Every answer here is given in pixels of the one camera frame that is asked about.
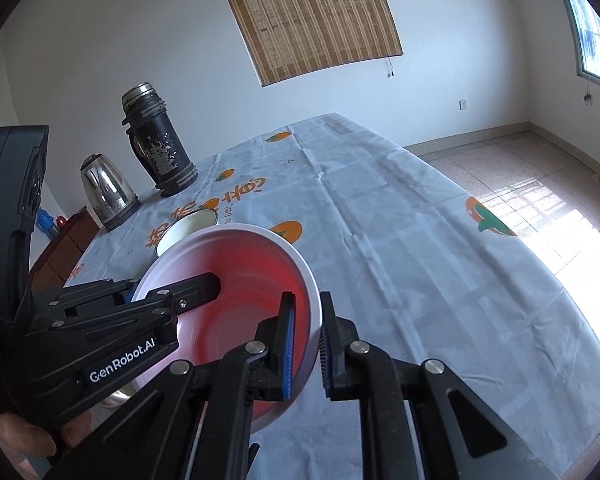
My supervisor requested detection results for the white enamel bowl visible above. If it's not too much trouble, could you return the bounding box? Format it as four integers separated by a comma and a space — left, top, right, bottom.
156, 208, 219, 257

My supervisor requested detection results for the red plastic bowl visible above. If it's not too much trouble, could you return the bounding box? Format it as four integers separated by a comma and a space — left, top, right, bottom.
130, 222, 323, 435

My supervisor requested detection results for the large stainless steel bowl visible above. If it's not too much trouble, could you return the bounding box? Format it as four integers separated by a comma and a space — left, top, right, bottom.
99, 387, 134, 410

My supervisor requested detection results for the person's left hand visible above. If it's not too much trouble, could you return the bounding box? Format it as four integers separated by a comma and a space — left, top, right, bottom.
0, 412, 92, 479

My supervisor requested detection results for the dark red wooden cabinet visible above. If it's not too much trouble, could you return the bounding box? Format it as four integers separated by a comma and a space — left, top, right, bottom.
29, 207, 99, 292

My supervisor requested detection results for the light blue persimmon tablecloth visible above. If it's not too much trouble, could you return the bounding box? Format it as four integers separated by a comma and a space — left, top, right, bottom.
70, 114, 600, 475

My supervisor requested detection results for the stainless steel electric kettle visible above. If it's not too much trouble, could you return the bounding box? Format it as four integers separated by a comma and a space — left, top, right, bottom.
80, 154, 140, 232

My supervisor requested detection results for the blue bottle on cabinet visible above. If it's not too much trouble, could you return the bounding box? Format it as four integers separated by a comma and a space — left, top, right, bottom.
35, 208, 58, 240

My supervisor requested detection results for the black thermos flask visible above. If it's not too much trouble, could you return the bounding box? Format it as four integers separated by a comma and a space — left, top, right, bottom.
121, 82, 198, 197

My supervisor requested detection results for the bamboo window blind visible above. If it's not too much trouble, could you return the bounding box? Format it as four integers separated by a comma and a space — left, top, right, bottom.
227, 0, 403, 87

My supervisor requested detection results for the window with frame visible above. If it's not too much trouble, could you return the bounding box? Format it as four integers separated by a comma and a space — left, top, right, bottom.
564, 0, 600, 86

